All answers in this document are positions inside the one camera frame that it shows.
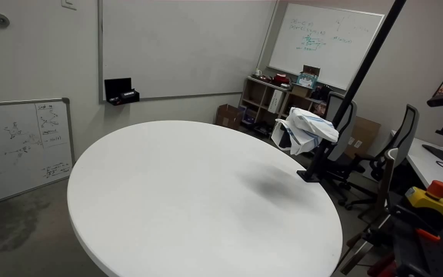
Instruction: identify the colourful box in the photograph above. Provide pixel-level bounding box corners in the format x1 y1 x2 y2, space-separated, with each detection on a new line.
296 65 321 89

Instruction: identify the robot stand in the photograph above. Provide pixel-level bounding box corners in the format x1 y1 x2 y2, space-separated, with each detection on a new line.
337 206 443 277

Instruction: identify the white desk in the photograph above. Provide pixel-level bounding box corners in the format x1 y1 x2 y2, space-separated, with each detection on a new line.
390 130 443 210

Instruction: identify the large cardboard box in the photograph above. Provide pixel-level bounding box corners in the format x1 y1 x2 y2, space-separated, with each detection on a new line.
344 116 382 159

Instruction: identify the large wall whiteboard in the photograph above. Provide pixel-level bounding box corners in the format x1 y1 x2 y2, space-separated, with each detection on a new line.
97 0 280 105

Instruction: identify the white box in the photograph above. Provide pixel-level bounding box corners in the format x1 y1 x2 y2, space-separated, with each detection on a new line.
267 89 286 114

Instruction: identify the black pole stand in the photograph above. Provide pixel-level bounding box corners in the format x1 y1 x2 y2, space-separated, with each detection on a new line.
297 0 407 183

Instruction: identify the whiteboard with green writing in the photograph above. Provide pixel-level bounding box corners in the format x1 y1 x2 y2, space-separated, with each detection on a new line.
267 3 386 91

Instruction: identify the row of office chairs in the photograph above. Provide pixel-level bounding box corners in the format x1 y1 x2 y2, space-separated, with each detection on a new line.
311 91 420 216

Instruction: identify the leaning whiteboard with grey frame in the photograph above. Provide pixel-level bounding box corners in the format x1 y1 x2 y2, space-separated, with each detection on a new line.
0 97 75 210

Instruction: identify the yellow emergency stop button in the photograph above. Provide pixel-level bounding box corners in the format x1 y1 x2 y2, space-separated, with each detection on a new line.
405 180 443 232

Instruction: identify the small cardboard box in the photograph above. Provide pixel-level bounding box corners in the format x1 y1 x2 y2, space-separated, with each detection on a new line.
215 103 245 131

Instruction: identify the black marker holder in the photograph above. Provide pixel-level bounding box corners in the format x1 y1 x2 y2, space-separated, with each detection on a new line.
104 77 140 106

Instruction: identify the wooden shelf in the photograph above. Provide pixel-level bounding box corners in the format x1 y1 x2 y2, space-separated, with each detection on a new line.
238 76 328 136

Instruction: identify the white towel with blue stripes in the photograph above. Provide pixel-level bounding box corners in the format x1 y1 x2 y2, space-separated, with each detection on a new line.
271 107 340 156

